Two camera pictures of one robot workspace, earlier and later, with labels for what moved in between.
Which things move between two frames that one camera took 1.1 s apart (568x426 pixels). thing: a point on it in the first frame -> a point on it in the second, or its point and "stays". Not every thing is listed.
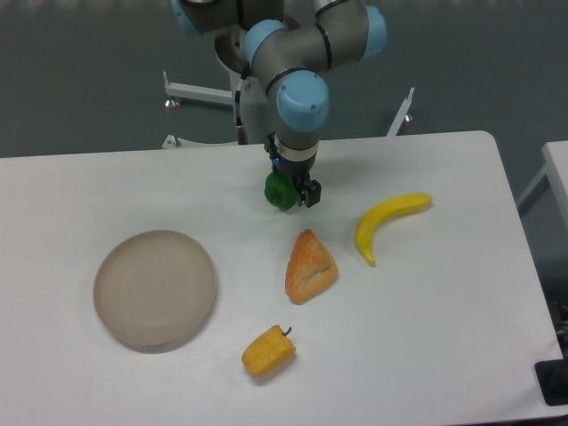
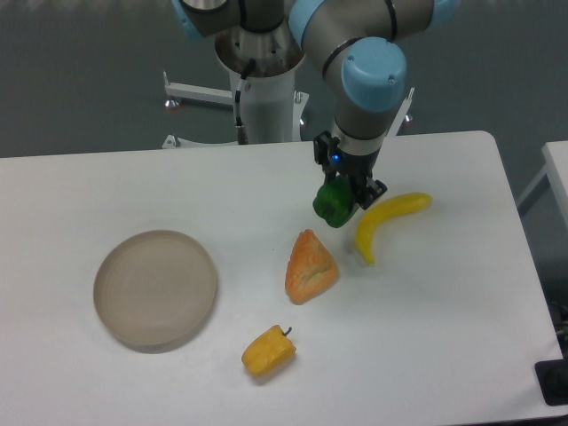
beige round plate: [154, 287] stays
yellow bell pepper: [269, 353] stays
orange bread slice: [311, 271] stays
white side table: [556, 159] stays
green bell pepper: [281, 192] -> [335, 201]
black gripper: [310, 190] -> [327, 152]
